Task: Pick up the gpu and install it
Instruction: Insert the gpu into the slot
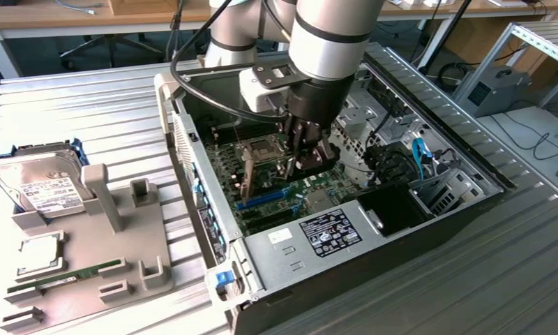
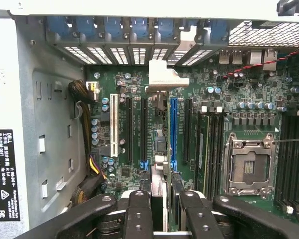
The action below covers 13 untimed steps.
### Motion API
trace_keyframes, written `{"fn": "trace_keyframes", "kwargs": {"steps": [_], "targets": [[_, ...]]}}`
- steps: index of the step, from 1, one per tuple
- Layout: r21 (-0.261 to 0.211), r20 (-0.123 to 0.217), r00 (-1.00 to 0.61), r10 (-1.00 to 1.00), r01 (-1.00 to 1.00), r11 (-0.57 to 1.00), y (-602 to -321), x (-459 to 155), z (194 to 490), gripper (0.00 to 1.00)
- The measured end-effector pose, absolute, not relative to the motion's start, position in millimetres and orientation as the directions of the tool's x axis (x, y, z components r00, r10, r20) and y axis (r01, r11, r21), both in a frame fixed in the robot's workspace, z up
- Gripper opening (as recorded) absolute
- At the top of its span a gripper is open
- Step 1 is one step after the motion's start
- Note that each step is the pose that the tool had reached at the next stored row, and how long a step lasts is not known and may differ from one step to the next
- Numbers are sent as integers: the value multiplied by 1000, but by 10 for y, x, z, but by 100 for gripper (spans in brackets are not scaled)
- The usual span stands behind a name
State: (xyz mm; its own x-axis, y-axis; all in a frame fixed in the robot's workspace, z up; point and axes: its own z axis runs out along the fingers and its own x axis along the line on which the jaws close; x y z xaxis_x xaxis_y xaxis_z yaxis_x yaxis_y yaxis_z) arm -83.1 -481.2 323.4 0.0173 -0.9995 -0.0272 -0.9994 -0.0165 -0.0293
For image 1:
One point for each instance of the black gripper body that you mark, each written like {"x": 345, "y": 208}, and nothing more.
{"x": 318, "y": 101}

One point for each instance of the graphics card with metal bracket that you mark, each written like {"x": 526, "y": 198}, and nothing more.
{"x": 269, "y": 174}

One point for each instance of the CPU socket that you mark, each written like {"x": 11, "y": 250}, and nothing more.
{"x": 262, "y": 146}

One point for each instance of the silver disk bay cage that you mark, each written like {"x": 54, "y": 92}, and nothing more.
{"x": 359, "y": 115}

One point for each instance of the socket locking lever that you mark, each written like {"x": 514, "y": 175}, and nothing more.
{"x": 235, "y": 134}

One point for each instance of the grey chipset heatsink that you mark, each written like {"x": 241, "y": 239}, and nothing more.
{"x": 321, "y": 202}

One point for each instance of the blue expansion slot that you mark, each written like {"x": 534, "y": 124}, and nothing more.
{"x": 265, "y": 199}

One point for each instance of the green motherboard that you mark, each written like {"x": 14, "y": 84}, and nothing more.
{"x": 219, "y": 164}

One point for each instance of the grey power supply unit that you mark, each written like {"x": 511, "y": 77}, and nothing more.
{"x": 278, "y": 258}

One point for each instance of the black stand pole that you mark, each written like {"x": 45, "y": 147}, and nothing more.
{"x": 450, "y": 28}

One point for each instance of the open black PC case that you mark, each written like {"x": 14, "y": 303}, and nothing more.
{"x": 399, "y": 265}

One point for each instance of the grey control box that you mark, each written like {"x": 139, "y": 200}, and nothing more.
{"x": 496, "y": 94}

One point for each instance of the blue case latch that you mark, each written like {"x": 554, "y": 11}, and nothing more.
{"x": 222, "y": 279}

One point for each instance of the blue disk caddy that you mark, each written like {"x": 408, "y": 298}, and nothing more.
{"x": 79, "y": 150}

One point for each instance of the black office chair base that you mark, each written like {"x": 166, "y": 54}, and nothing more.
{"x": 113, "y": 42}

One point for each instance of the wooden box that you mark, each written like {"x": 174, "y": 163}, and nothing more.
{"x": 138, "y": 7}

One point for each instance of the grey parts rack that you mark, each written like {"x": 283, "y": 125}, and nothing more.
{"x": 83, "y": 251}

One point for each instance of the green RAM stick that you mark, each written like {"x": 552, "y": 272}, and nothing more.
{"x": 97, "y": 268}

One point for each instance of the silver hard disk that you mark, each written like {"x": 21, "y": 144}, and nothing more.
{"x": 27, "y": 181}

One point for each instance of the silver CPU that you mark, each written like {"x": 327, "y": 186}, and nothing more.
{"x": 38, "y": 254}

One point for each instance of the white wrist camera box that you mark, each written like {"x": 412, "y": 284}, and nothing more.
{"x": 255, "y": 94}

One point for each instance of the wooden desk white frame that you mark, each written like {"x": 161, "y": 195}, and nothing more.
{"x": 37, "y": 21}
{"x": 446, "y": 10}

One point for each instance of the aluminium frame table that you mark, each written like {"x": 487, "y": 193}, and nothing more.
{"x": 539, "y": 38}

